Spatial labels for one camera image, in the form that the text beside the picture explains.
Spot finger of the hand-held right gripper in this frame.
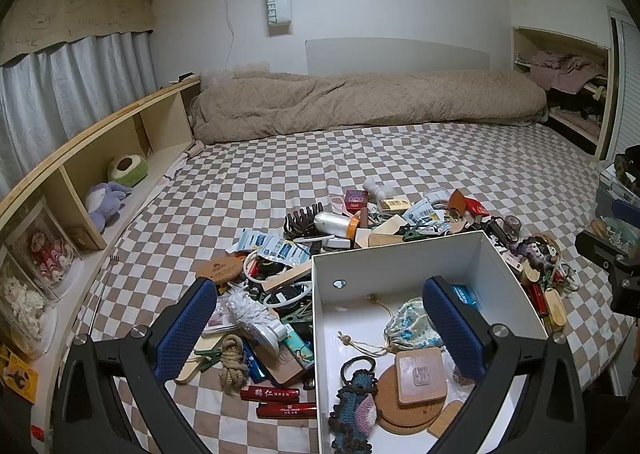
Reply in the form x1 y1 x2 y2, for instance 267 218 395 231
611 198 640 224
574 229 640 317

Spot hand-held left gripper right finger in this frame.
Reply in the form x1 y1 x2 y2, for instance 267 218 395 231
422 275 587 454

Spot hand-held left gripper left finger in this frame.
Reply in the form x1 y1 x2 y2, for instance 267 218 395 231
59 277 219 454

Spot wooden paddle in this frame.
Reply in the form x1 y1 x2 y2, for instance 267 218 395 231
172 345 226 386

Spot beige rope knot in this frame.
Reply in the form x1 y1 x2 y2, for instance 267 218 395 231
219 333 252 393

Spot white net bundle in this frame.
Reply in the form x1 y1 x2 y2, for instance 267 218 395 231
226 290 289 351

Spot white cardboard box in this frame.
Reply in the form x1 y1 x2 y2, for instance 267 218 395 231
311 230 550 454

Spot clear plastic storage box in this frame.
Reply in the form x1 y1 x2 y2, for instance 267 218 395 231
594 160 640 235

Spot blue foil packet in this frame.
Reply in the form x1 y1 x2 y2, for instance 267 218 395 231
449 284 482 309

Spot dark mottled cat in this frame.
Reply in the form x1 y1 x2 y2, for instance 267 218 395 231
614 145 640 187

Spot round wooden lid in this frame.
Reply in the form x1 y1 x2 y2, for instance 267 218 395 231
195 257 245 283

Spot wooden brush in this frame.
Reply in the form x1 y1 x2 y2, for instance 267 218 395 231
541 285 569 333

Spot blue metallic case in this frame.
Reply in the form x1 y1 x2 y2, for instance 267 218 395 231
244 350 273 383

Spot metal back scratcher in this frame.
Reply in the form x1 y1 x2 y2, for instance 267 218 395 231
86 255 120 337

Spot round cork coaster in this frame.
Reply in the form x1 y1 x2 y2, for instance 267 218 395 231
376 364 453 436

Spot wooden open closet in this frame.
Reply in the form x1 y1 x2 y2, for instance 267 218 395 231
511 26 617 162

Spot black round tin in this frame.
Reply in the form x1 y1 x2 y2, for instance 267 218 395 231
271 285 302 309

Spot red slim case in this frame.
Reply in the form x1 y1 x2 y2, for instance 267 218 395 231
256 402 318 420
239 385 304 403

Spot blue white packet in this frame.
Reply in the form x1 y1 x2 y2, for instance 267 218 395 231
231 229 273 255
257 238 314 266

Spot wooden board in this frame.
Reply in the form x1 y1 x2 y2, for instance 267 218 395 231
267 354 315 386

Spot green patterned tube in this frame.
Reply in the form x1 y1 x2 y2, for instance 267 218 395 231
284 335 314 366

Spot white blue sachet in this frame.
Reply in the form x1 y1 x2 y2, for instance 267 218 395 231
401 201 449 236

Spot long wooden block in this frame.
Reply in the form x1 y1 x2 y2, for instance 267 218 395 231
261 261 314 293

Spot light wooden block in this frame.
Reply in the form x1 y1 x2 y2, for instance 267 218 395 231
356 214 408 249

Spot red packet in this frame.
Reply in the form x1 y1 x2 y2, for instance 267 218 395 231
464 199 490 224

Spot brown leather pouch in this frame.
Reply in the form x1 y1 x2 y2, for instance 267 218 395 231
446 188 469 221

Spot white slatted door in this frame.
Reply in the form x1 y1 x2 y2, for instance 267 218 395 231
611 17 640 155

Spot blue crochet ornament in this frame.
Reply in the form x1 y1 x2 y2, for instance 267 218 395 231
327 355 387 454

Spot purple plush toy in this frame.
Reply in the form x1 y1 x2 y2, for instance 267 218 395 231
84 181 133 231

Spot pink clothes pile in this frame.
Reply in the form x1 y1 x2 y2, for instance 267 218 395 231
529 50 608 94

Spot clear display box pink doll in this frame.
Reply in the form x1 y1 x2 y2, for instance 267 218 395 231
5 197 85 297

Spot clear display box white doll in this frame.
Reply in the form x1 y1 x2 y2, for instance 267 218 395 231
0 251 58 360

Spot green avocado plush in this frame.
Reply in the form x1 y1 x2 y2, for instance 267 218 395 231
107 154 151 187

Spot yellow cards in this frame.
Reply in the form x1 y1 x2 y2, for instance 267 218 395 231
0 343 40 404

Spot wooden bedside shelf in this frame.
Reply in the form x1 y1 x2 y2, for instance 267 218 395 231
0 74 203 440

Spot beige quilt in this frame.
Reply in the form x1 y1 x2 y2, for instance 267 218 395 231
191 67 549 142

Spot white fluffy pillow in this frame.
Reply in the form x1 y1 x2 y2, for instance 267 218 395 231
200 62 272 85

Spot grey curtain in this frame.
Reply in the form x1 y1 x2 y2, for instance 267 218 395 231
0 29 160 195

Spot beige valance with drawings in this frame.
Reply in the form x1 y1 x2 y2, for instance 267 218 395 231
0 0 156 68

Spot floral drawstring pouch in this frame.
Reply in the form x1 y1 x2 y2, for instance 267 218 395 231
337 294 446 360

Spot thin white ring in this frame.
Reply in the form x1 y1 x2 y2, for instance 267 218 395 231
243 248 283 286

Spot white handled mirror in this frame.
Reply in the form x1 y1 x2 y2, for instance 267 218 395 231
292 233 352 251

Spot white wall panel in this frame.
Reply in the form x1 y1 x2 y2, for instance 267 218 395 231
305 37 492 78

